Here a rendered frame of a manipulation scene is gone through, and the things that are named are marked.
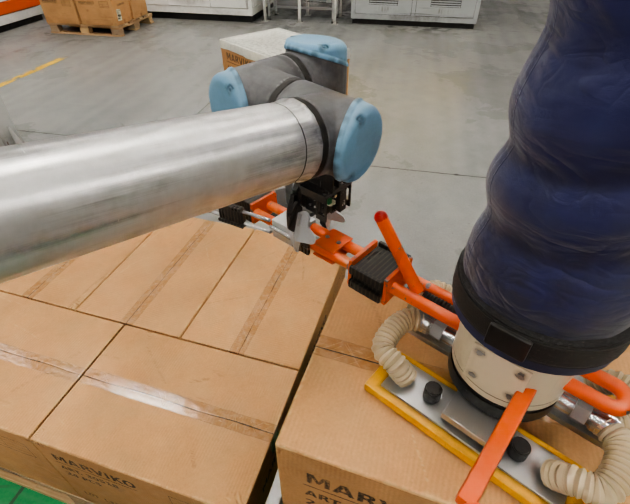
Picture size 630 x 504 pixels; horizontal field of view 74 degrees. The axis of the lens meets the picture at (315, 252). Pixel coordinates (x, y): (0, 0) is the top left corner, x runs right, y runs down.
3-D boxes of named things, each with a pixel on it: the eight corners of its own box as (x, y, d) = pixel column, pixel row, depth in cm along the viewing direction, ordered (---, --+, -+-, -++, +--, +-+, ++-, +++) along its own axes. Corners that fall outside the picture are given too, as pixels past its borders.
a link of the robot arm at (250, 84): (253, 89, 47) (327, 64, 54) (193, 64, 53) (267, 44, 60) (259, 163, 53) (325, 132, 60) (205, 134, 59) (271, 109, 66)
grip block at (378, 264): (411, 279, 79) (415, 255, 76) (381, 308, 74) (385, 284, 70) (374, 260, 84) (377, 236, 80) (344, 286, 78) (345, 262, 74)
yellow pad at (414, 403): (592, 480, 61) (607, 465, 58) (571, 541, 55) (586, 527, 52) (394, 353, 78) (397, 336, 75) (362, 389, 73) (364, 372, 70)
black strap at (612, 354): (647, 294, 59) (662, 273, 56) (603, 411, 45) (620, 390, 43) (491, 231, 70) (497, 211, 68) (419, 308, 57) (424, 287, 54)
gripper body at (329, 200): (324, 226, 74) (324, 165, 66) (289, 208, 78) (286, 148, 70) (351, 208, 78) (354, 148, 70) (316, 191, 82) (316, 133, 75)
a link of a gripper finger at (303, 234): (305, 265, 78) (316, 219, 74) (282, 251, 81) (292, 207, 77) (315, 261, 80) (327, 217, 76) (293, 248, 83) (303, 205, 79)
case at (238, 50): (228, 111, 253) (219, 38, 227) (282, 95, 273) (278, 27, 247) (291, 145, 218) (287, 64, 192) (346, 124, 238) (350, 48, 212)
